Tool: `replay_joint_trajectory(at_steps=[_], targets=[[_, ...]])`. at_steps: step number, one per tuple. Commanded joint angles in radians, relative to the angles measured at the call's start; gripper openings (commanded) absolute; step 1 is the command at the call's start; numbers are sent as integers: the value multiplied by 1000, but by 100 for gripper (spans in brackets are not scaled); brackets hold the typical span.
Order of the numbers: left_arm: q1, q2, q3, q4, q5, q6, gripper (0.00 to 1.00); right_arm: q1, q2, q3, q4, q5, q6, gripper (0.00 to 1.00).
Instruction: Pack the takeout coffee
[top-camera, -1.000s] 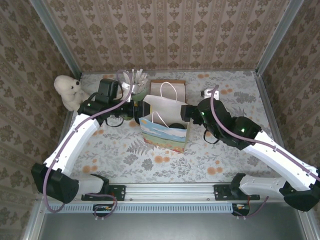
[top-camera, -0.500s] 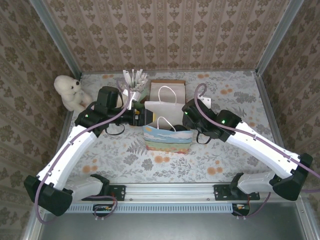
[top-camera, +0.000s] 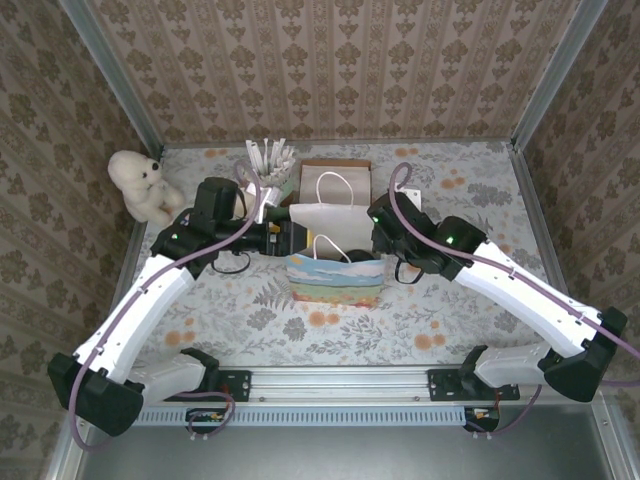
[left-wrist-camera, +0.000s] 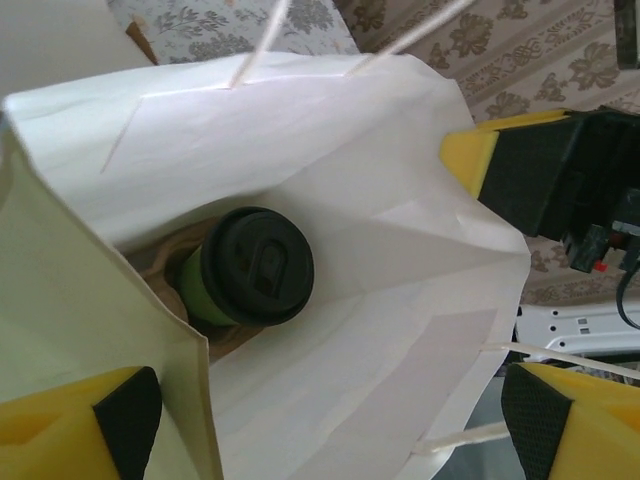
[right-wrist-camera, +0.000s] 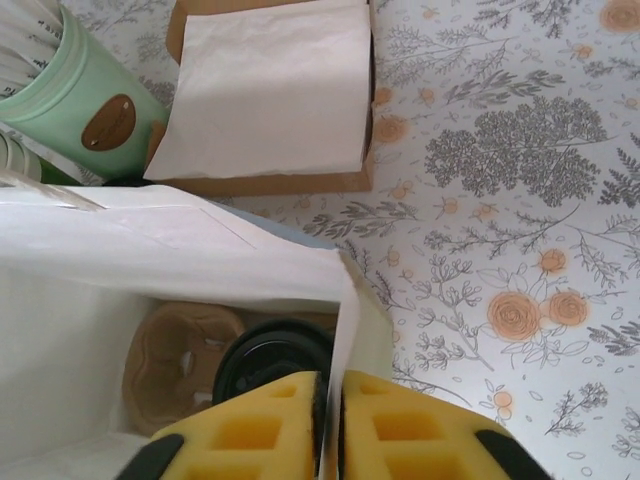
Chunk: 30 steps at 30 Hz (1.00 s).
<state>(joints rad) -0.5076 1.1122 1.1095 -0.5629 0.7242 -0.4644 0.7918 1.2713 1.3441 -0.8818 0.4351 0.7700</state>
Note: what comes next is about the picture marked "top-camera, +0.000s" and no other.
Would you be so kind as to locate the white paper gift bag landscape print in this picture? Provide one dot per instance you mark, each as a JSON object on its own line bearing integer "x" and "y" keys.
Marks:
{"x": 335, "y": 280}

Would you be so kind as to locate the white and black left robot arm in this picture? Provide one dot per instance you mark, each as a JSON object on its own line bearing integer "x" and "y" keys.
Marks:
{"x": 145, "y": 300}

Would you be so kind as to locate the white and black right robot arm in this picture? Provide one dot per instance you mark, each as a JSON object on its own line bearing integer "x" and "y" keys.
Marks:
{"x": 510, "y": 285}

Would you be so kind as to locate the white paper napkin stack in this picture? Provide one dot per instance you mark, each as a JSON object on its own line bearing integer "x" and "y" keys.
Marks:
{"x": 362, "y": 182}

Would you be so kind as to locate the white wrapped straw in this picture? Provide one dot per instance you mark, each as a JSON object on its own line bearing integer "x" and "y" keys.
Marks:
{"x": 276, "y": 152}
{"x": 274, "y": 176}
{"x": 287, "y": 156}
{"x": 255, "y": 152}

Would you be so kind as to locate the floral patterned table mat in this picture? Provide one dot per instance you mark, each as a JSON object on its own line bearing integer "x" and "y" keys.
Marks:
{"x": 400, "y": 320}

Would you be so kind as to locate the shallow brown cardboard box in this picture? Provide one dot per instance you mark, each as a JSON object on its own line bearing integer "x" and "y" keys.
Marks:
{"x": 335, "y": 162}

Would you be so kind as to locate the white teddy bear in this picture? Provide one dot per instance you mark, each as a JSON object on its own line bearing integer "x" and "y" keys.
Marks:
{"x": 135, "y": 175}

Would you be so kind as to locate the black connector box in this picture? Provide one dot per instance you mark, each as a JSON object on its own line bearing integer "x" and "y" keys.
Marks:
{"x": 482, "y": 415}
{"x": 205, "y": 416}

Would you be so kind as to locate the grey metal shelf panel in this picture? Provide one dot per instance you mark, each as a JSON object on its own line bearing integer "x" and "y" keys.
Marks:
{"x": 350, "y": 455}

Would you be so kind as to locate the aluminium side rail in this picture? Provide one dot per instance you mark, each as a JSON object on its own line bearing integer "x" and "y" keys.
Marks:
{"x": 135, "y": 240}
{"x": 550, "y": 250}

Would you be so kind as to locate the aluminium mounting rail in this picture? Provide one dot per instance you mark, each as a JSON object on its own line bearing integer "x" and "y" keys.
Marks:
{"x": 340, "y": 385}

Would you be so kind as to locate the aluminium frame post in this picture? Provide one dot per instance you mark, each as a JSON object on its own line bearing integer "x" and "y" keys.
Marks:
{"x": 116, "y": 75}
{"x": 557, "y": 75}

